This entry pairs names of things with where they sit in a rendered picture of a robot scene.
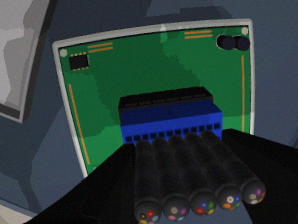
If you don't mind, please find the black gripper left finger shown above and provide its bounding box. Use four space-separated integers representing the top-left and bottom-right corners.
24 143 138 224

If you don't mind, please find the green circuit board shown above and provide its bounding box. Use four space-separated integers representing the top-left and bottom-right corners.
59 27 251 175

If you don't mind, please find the dark blue-grey work mat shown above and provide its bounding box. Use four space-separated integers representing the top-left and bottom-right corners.
0 0 298 218

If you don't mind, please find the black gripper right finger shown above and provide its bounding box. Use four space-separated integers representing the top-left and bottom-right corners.
221 128 298 224

